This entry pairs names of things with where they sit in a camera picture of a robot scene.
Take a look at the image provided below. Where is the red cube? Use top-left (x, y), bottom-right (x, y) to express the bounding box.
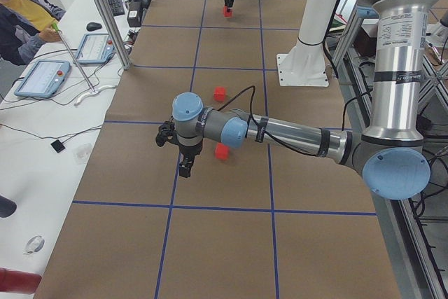
top-left (214, 143), bottom-right (230, 160)
top-left (213, 86), bottom-right (227, 102)
top-left (223, 6), bottom-right (232, 18)

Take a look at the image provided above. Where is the black power adapter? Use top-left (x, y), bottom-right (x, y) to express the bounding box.
top-left (127, 0), bottom-right (148, 28)

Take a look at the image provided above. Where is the black keyboard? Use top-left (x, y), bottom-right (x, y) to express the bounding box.
top-left (103, 0), bottom-right (126, 17)

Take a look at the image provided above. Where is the small black square device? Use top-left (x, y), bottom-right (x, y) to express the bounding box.
top-left (50, 139), bottom-right (66, 153)

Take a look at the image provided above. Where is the black computer mouse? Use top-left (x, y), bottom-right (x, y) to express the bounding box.
top-left (86, 22), bottom-right (102, 32)

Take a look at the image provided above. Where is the teach pendant far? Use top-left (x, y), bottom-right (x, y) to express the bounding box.
top-left (76, 33), bottom-right (115, 65)

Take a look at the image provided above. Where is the teach pendant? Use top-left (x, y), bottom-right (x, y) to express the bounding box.
top-left (14, 60), bottom-right (71, 99)
top-left (76, 33), bottom-right (115, 65)

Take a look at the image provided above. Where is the teach pendant near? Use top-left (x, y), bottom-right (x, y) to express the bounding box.
top-left (14, 60), bottom-right (71, 99)

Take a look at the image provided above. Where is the seated person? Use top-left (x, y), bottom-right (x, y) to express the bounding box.
top-left (1, 0), bottom-right (65, 65)

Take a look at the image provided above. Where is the red cylinder object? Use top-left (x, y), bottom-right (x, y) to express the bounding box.
top-left (1, 268), bottom-right (42, 294)

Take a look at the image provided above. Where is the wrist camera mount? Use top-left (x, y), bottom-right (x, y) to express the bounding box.
top-left (155, 121), bottom-right (178, 147)

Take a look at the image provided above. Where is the white pedestal column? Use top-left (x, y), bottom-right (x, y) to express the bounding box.
top-left (276, 0), bottom-right (338, 87)

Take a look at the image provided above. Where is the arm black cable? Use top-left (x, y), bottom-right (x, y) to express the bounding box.
top-left (216, 85), bottom-right (319, 156)

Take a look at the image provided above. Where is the aluminium frame post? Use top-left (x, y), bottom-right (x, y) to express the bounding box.
top-left (94, 0), bottom-right (131, 70)

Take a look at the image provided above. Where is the metal rod with green handle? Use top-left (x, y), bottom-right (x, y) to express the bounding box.
top-left (51, 22), bottom-right (97, 103)

